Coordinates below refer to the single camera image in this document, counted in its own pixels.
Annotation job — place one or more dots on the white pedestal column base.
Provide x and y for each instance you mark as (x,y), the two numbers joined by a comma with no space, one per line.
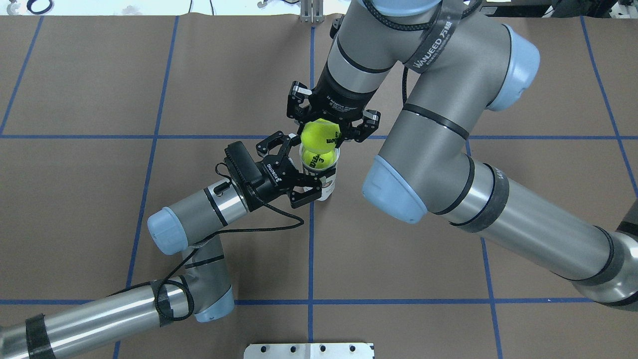
(310,351)

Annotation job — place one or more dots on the yellow tennis ball Wilson 3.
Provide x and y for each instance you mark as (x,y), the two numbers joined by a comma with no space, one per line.
(318,161)

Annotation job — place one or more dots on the aluminium frame post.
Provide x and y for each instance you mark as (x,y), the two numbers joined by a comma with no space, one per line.
(311,11)

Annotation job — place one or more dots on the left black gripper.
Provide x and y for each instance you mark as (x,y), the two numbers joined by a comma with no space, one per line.
(267,180)

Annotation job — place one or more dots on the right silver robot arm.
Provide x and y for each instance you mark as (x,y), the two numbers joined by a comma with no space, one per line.
(467,63)

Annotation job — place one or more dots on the white tennis ball can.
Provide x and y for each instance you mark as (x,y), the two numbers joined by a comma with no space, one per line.
(327,176)

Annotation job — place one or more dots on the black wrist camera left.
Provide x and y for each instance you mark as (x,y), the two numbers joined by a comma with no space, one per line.
(241,166)

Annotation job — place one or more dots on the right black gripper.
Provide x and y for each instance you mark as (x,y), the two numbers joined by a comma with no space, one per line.
(345,98)

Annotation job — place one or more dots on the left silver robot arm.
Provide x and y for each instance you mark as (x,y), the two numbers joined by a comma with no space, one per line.
(199,286)

